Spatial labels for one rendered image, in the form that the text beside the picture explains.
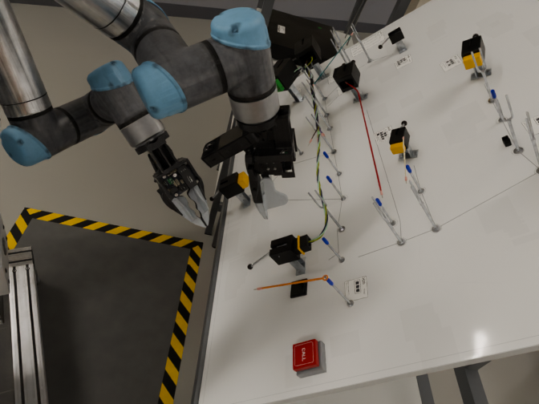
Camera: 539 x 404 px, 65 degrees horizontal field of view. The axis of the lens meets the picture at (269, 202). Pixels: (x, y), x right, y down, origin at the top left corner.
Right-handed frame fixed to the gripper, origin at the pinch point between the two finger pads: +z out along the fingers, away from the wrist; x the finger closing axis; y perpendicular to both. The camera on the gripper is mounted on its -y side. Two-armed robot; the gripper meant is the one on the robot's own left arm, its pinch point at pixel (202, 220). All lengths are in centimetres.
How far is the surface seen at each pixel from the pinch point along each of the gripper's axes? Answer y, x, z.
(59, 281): -119, -58, 19
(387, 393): 4, 15, 66
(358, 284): 18.3, 17.5, 24.4
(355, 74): -18, 61, -5
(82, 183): -168, -29, -10
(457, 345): 40, 19, 30
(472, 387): 22, 28, 62
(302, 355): 21.9, -0.2, 26.2
